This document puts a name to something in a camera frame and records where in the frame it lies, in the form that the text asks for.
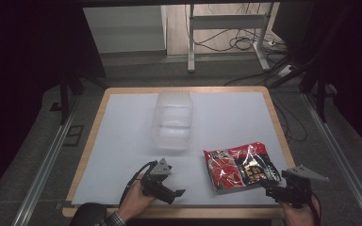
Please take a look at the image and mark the person's right hand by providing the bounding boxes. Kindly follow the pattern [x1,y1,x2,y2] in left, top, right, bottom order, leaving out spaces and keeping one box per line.
[279,191,322,226]

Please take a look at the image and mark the aluminium floor rail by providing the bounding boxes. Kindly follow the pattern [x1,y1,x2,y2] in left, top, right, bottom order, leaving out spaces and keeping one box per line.
[301,93,362,226]
[11,107,78,226]

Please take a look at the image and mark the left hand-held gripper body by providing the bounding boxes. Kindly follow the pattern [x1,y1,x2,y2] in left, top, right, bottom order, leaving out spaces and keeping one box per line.
[140,157,173,202]

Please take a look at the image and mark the red instant noodle packet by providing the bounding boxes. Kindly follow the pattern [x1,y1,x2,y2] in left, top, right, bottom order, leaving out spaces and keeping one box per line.
[203,141,283,193]

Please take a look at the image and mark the dark curtain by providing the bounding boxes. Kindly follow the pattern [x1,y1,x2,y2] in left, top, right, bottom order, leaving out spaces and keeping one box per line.
[271,0,362,161]
[0,0,107,205]

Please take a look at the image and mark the black floor socket plate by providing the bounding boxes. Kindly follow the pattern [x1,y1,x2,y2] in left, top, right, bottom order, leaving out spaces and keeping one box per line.
[62,124,85,148]

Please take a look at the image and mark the grey cabinet panel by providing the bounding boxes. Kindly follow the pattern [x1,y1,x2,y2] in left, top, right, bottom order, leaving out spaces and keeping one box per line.
[82,5,168,55]

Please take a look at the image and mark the clear plastic container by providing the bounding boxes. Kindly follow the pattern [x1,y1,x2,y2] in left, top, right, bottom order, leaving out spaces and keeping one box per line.
[152,89,193,152]

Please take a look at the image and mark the thin black floor cable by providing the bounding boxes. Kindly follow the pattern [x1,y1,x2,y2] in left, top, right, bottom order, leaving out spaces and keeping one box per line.
[269,89,309,144]

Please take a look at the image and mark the tangled black floor cables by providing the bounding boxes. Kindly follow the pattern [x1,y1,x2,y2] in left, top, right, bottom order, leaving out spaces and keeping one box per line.
[193,27,286,54]

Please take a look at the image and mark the white power strip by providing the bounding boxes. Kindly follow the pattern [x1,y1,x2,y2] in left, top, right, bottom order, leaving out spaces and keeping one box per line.
[276,63,297,78]

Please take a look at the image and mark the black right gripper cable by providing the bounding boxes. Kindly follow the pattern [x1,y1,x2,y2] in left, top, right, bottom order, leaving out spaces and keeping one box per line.
[306,190,323,226]

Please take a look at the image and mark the wooden table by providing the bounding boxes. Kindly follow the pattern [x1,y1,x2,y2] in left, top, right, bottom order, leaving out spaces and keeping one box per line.
[61,86,297,219]

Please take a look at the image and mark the white table mat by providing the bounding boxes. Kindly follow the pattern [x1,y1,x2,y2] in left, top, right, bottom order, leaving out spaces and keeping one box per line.
[71,91,289,207]

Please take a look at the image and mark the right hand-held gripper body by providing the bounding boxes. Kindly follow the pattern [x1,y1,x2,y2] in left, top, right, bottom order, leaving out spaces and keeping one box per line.
[280,164,331,209]

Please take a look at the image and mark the person's left hand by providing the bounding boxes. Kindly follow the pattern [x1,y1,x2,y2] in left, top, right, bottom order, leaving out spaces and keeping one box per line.
[118,174,158,222]

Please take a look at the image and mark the black metal stand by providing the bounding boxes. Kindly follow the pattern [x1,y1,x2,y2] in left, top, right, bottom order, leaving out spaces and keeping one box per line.
[267,46,338,124]
[50,70,109,126]

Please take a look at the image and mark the white metal desk frame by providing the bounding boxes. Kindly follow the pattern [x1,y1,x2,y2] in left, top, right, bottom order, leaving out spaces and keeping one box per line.
[186,3,276,73]

